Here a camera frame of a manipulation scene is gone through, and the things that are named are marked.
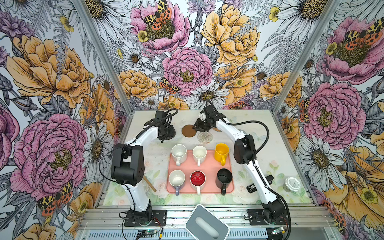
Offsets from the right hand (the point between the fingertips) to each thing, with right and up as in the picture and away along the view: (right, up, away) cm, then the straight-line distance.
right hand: (194, 130), depth 105 cm
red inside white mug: (+2, -26, -19) cm, 33 cm away
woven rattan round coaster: (+13, +1, -20) cm, 24 cm away
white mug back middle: (+3, -14, -10) cm, 18 cm away
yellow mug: (+17, -14, -8) cm, 23 cm away
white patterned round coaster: (+7, -5, 0) cm, 9 cm away
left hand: (-14, -4, -10) cm, 17 cm away
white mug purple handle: (-10, -26, -20) cm, 34 cm away
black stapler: (+31, -29, -25) cm, 49 cm away
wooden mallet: (-25, -29, -20) cm, 43 cm away
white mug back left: (-10, -14, -9) cm, 20 cm away
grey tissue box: (+4, -44, -32) cm, 55 cm away
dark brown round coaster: (-5, -1, +4) cm, 6 cm away
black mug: (+17, -26, -18) cm, 36 cm away
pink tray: (+10, -22, -11) cm, 26 cm away
